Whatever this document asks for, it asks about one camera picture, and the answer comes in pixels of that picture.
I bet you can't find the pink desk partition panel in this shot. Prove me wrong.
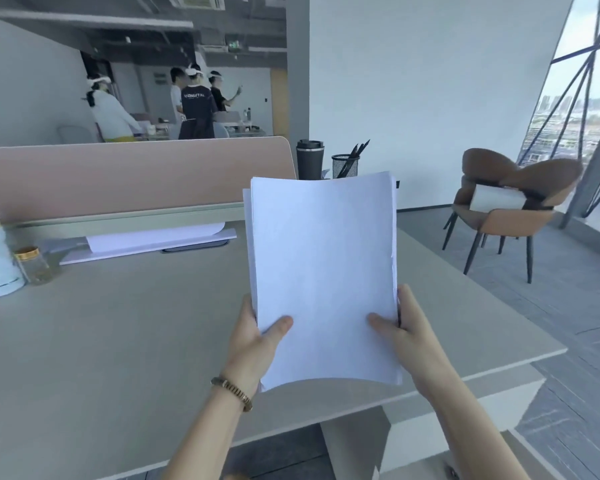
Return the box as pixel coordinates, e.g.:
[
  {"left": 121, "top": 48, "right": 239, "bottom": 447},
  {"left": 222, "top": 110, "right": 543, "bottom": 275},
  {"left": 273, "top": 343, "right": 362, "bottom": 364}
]
[{"left": 0, "top": 136, "right": 298, "bottom": 226}]

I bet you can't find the window frame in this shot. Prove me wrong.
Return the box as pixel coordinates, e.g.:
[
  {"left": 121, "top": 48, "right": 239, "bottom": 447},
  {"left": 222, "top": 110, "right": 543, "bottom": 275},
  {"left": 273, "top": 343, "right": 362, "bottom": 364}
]
[{"left": 516, "top": 0, "right": 600, "bottom": 229}]

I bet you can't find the person's left forearm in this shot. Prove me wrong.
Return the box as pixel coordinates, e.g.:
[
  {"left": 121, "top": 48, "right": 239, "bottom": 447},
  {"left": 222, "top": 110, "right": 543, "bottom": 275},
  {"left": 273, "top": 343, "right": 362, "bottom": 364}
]
[{"left": 161, "top": 380, "right": 253, "bottom": 480}]

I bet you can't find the white desk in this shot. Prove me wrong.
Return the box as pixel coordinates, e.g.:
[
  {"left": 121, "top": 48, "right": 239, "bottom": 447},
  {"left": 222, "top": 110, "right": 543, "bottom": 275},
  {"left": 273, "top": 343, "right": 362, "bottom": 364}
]
[{"left": 141, "top": 111, "right": 267, "bottom": 140}]

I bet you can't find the person's right forearm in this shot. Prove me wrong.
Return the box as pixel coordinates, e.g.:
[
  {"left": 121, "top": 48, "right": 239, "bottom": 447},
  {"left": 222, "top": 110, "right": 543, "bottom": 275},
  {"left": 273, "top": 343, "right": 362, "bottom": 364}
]
[{"left": 411, "top": 366, "right": 532, "bottom": 480}]

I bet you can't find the black travel mug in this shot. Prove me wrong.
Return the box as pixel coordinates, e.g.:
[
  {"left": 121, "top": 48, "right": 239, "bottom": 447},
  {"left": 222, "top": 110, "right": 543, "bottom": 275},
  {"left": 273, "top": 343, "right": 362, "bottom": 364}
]
[{"left": 296, "top": 140, "right": 326, "bottom": 181}]

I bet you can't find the gold beaded bracelet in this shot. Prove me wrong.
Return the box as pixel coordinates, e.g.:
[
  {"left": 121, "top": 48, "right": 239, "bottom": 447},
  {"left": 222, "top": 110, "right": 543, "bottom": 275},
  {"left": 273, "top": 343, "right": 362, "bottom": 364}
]
[{"left": 210, "top": 376, "right": 254, "bottom": 413}]

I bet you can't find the brown leather chair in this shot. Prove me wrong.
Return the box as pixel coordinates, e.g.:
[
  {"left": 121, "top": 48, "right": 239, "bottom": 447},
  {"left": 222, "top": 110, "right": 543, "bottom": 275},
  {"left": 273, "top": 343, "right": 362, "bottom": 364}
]
[{"left": 442, "top": 148, "right": 585, "bottom": 284}]

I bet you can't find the black mesh pen holder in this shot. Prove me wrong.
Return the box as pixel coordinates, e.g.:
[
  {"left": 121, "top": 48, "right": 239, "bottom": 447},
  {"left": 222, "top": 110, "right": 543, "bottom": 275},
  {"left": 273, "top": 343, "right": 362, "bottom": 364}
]
[{"left": 331, "top": 154, "right": 364, "bottom": 180}]

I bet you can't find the white cushion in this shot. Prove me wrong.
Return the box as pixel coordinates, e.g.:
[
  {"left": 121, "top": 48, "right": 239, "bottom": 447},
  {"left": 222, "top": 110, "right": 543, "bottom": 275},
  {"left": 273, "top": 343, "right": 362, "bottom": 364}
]
[{"left": 469, "top": 184, "right": 529, "bottom": 212}]

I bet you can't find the person's right hand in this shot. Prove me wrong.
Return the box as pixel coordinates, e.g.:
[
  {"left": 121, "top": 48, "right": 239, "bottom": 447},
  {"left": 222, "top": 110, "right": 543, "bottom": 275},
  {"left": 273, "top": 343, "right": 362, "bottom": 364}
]
[{"left": 367, "top": 284, "right": 456, "bottom": 393}]

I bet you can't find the stack of white paper sheets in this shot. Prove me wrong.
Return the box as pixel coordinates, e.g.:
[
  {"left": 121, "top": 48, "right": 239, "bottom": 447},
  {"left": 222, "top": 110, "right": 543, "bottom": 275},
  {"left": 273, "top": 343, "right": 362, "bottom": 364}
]
[{"left": 243, "top": 171, "right": 404, "bottom": 393}]

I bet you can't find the person's left hand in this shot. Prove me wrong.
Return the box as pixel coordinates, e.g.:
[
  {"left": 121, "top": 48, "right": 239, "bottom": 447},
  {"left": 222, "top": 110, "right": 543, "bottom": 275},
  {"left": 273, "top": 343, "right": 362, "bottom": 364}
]
[{"left": 222, "top": 294, "right": 294, "bottom": 397}]

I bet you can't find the glass jar with gold lid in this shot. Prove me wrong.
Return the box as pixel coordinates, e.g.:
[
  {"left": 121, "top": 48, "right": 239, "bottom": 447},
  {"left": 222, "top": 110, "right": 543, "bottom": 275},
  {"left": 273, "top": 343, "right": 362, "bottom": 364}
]
[{"left": 13, "top": 246, "right": 53, "bottom": 286}]

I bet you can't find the ceiling air conditioner vent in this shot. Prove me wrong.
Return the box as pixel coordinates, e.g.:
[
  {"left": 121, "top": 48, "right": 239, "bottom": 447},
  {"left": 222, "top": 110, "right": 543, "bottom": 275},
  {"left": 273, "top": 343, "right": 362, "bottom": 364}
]
[{"left": 166, "top": 0, "right": 226, "bottom": 10}]

